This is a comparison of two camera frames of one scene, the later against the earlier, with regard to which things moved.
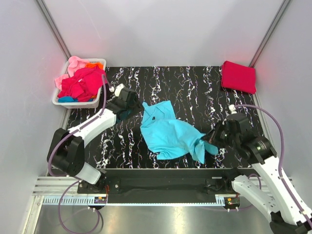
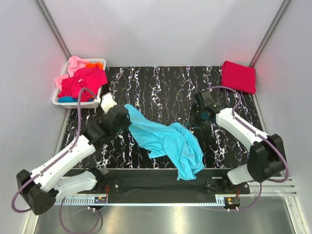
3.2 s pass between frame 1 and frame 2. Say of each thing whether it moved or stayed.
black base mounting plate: stayed
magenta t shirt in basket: stayed
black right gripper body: moved
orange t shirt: stayed
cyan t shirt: moved
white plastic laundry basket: stayed
